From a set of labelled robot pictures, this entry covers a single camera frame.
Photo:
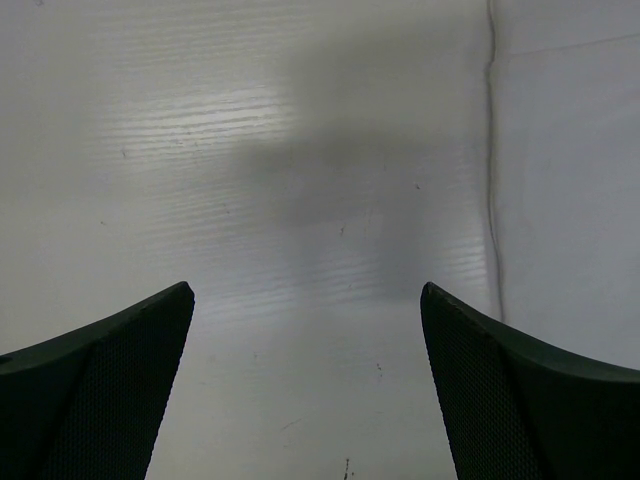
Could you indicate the white skirt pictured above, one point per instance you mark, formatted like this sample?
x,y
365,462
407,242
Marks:
x,y
565,85

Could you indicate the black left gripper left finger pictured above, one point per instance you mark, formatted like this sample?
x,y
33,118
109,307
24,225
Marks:
x,y
88,404

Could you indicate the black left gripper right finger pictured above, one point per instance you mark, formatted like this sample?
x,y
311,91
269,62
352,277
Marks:
x,y
515,407

